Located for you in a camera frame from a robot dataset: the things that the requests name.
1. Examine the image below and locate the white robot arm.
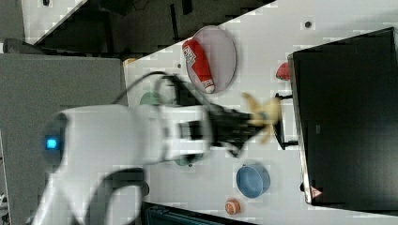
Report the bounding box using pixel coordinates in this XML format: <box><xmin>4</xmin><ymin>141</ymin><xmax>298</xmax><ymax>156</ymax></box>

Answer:
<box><xmin>28</xmin><ymin>104</ymin><xmax>260</xmax><ymax>225</ymax></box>

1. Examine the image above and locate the blue bowl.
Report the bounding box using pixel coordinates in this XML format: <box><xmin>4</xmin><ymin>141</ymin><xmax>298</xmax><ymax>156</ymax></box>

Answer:
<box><xmin>236</xmin><ymin>163</ymin><xmax>270</xmax><ymax>199</ymax></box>

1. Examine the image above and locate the small green cup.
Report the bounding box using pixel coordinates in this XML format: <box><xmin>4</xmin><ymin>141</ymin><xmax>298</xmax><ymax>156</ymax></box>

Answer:
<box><xmin>175</xmin><ymin>154</ymin><xmax>204</xmax><ymax>167</ymax></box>

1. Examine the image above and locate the red strawberry toy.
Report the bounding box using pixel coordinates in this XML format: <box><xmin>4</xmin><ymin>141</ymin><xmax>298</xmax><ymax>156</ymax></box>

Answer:
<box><xmin>276</xmin><ymin>63</ymin><xmax>290</xmax><ymax>81</ymax></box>

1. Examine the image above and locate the grey round plate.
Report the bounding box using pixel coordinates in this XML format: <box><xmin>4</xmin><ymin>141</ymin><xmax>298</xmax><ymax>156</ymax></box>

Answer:
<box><xmin>186</xmin><ymin>25</ymin><xmax>237</xmax><ymax>94</ymax></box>

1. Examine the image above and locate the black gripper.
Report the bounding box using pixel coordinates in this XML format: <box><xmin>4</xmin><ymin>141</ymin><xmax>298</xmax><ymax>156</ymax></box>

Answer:
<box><xmin>208</xmin><ymin>104</ymin><xmax>260</xmax><ymax>158</ymax></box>

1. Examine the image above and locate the black toaster oven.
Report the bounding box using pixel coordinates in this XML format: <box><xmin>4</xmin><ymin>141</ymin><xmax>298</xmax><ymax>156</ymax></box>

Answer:
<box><xmin>287</xmin><ymin>27</ymin><xmax>398</xmax><ymax>216</ymax></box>

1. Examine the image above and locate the red ketchup bottle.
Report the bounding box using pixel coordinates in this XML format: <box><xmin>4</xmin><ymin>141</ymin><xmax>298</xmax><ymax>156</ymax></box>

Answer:
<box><xmin>182</xmin><ymin>38</ymin><xmax>215</xmax><ymax>94</ymax></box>

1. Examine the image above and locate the green colander basket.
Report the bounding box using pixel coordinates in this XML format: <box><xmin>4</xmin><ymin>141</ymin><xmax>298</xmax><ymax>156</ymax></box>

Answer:
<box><xmin>140</xmin><ymin>92</ymin><xmax>172</xmax><ymax>105</ymax></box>

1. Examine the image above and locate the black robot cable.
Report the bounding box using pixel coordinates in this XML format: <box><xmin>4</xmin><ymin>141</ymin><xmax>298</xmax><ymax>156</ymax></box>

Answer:
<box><xmin>112</xmin><ymin>70</ymin><xmax>214</xmax><ymax>109</ymax></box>

